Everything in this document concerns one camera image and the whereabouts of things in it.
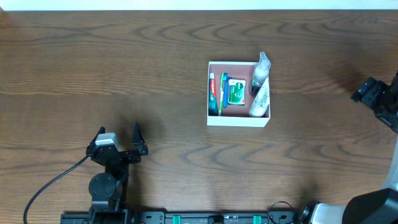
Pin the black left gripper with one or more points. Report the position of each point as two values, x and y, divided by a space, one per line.
123 154

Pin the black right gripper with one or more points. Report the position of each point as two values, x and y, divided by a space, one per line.
374 96

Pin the teal white toothpaste tube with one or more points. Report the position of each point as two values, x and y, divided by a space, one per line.
212 102

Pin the green white toothbrush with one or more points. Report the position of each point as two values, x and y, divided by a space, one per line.
222 81

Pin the blue disposable razor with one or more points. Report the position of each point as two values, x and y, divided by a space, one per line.
225 88

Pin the clear spray bottle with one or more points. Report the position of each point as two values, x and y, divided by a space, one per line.
259 74

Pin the cream lotion tube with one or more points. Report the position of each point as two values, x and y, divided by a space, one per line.
261 101

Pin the green soap bar pack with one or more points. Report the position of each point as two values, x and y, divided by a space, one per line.
236 92

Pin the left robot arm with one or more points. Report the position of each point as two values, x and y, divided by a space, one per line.
108 189

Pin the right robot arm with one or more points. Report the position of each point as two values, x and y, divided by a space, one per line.
378 206

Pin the white box pink interior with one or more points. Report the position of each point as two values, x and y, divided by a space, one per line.
233 115

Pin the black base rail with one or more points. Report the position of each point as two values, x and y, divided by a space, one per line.
124 214

